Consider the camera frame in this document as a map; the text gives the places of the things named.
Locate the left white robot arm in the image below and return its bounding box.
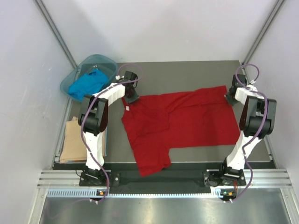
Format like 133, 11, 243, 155
78, 71, 139, 187

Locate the purple cable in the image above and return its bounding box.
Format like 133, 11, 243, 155
80, 63, 143, 202
230, 64, 268, 203

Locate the folded tan t-shirt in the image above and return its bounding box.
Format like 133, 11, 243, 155
60, 116, 88, 163

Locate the slotted cable duct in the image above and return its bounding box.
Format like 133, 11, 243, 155
47, 189, 235, 199

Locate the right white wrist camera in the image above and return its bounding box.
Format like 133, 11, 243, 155
246, 80, 258, 92

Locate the aluminium frame rail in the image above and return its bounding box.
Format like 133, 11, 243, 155
37, 169, 292, 189

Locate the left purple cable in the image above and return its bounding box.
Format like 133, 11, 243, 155
80, 63, 143, 202

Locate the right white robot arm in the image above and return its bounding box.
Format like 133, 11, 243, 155
218, 74, 277, 186

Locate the teal plastic basket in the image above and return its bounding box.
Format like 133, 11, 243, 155
60, 54, 118, 102

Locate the red t-shirt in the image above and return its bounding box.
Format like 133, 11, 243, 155
121, 86, 240, 177

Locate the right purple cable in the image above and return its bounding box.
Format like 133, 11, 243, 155
230, 64, 268, 203

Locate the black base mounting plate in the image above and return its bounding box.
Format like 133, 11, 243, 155
79, 162, 246, 194

